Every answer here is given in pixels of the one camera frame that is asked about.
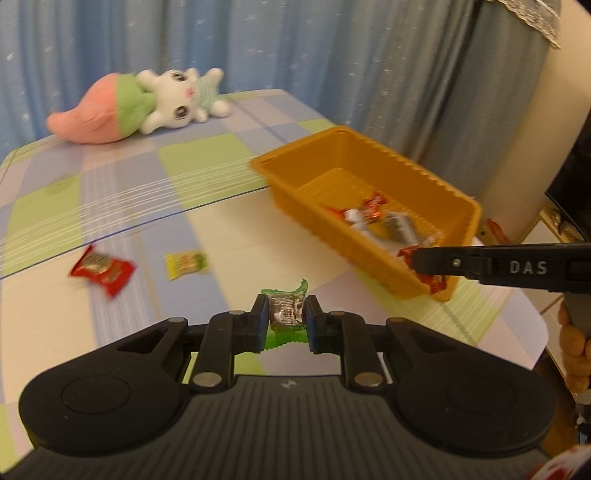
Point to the green snack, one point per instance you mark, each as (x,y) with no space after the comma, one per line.
(287,323)

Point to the checkered tablecloth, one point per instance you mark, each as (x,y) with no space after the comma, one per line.
(178,190)

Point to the clear dark snack packet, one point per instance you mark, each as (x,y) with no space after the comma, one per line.
(400,228)

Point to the person's right hand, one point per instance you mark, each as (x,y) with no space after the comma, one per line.
(575,352)

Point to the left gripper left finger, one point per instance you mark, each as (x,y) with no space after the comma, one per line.
(229,334)

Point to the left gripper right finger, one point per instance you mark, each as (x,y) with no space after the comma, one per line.
(347,335)

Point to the yellow green candy packet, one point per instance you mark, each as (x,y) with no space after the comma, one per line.
(186,262)

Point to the red candy wrapper in tray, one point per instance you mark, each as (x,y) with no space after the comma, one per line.
(371,207)

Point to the white bunny carrot plush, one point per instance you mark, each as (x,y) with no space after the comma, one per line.
(119,105)

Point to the white snack packet in tray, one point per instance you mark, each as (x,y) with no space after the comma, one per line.
(375,230)

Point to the orange plastic tray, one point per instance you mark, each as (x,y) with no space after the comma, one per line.
(340,167)

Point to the red jujube snack packet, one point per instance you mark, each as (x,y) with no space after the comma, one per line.
(111,273)

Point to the grey curtain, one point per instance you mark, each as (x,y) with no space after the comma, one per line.
(493,81)

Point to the blue star curtain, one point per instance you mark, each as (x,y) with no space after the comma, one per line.
(385,68)

